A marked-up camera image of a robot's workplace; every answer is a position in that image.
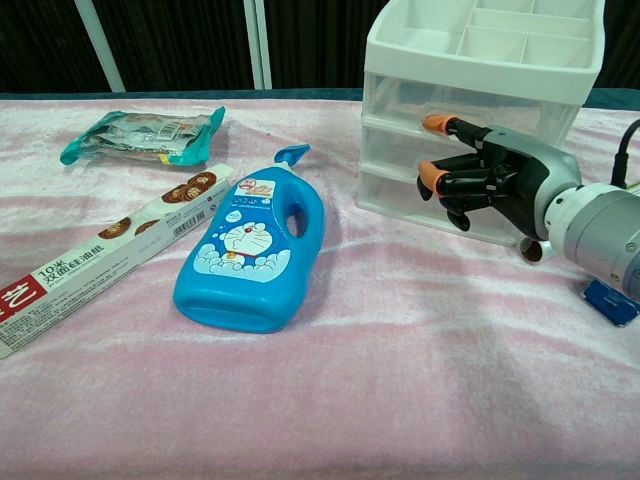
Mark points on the teal snack bag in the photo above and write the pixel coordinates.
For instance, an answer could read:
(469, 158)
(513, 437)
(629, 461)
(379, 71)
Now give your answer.
(145, 135)

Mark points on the blue Oreo package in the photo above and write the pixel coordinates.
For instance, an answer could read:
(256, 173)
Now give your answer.
(612, 302)

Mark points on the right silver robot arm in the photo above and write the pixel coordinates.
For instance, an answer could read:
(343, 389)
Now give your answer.
(600, 225)

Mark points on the clear plastic drawer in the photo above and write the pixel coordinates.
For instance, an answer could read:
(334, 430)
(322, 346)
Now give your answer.
(390, 195)
(390, 145)
(500, 105)

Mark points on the black curtain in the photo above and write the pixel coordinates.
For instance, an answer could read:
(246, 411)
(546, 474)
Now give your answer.
(185, 45)

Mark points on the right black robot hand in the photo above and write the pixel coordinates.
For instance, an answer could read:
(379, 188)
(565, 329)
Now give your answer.
(505, 170)

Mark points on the blue cartoon detergent bottle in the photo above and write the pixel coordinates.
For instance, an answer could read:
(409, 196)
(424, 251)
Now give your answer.
(250, 240)

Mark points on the white frame post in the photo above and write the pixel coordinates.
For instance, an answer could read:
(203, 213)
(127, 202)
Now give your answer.
(107, 45)
(257, 45)

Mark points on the long baking paper box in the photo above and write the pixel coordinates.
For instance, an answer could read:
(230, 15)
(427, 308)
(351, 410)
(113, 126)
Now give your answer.
(100, 260)

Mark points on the pink velvet cloth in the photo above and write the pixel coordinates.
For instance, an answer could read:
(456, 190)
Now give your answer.
(350, 400)

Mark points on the white plastic organizer box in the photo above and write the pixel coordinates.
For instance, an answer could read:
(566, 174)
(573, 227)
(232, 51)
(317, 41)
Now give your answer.
(475, 80)

